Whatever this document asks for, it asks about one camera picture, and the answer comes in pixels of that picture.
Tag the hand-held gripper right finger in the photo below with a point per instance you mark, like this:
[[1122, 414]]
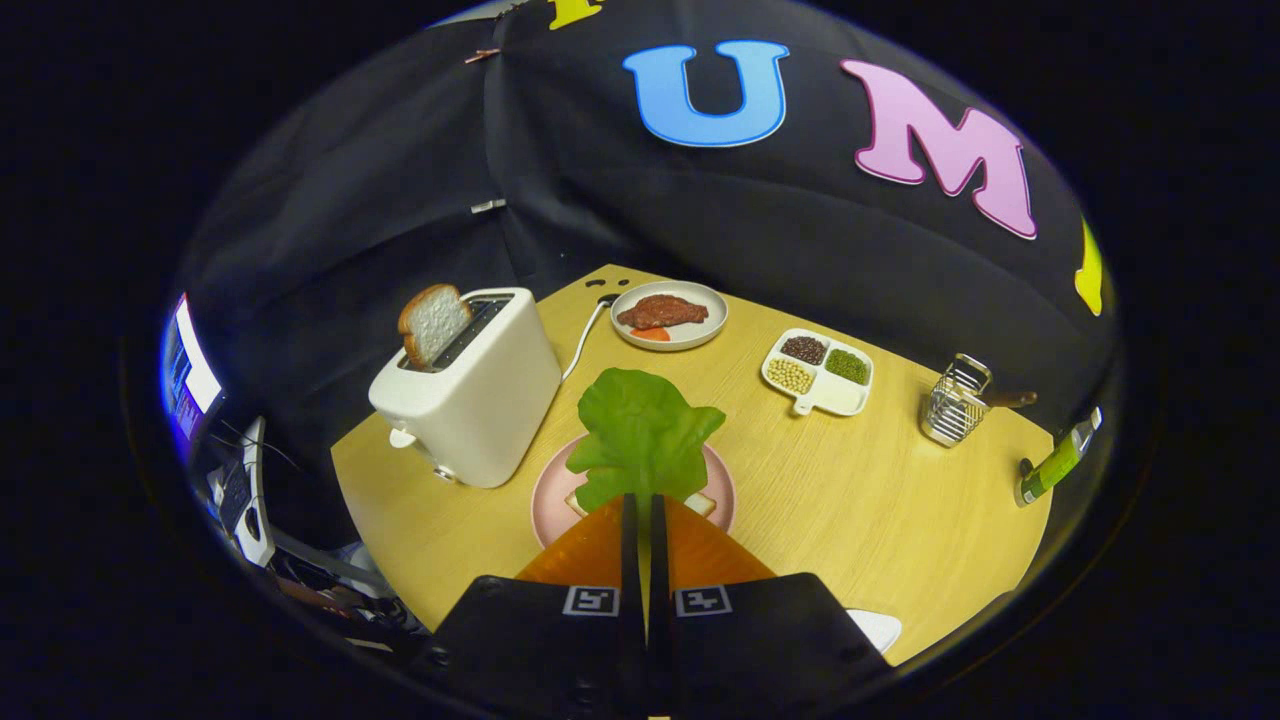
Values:
[[658, 550]]

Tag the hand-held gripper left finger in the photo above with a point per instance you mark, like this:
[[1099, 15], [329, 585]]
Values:
[[630, 550]]

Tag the green lettuce leaf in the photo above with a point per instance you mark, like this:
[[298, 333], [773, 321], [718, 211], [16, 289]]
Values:
[[640, 430]]

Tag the toasted bread slice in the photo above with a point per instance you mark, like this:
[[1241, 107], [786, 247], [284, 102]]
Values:
[[435, 322]]

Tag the bread slice under lettuce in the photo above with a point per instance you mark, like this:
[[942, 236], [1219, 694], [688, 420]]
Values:
[[702, 504]]

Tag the pink plate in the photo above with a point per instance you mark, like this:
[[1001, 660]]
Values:
[[552, 500]]

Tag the white toaster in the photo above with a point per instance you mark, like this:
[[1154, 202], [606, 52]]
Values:
[[480, 400]]

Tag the orange vegetable slice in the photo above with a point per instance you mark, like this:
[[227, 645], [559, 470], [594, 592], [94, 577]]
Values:
[[650, 334]]

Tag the pile of yellow beans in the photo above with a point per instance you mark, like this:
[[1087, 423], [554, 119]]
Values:
[[789, 375]]

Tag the oval white plate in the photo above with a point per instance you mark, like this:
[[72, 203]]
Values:
[[878, 630]]

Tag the white divided dish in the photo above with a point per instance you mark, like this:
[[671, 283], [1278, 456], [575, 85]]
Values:
[[835, 395]]

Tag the brown meat steak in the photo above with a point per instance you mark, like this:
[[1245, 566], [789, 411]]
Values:
[[662, 312]]

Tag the pile of dark beans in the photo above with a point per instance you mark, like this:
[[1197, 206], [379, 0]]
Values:
[[803, 349]]

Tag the round white plate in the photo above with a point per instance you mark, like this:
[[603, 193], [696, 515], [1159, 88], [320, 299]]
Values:
[[700, 295]]

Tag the pile of green beans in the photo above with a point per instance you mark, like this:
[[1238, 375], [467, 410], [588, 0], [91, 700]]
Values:
[[847, 366]]

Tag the black backdrop cloth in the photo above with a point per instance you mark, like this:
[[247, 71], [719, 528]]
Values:
[[700, 220]]

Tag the white cloth clip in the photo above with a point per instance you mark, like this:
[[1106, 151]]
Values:
[[488, 205]]

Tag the white desktop device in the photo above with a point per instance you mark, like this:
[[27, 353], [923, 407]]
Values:
[[252, 490]]

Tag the green label bottle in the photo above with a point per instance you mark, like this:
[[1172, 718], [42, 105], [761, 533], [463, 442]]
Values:
[[1055, 465]]

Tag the lit computer monitor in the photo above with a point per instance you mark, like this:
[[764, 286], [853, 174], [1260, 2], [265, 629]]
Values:
[[188, 370]]

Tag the pink cloth clip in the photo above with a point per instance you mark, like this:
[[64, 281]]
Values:
[[482, 55]]

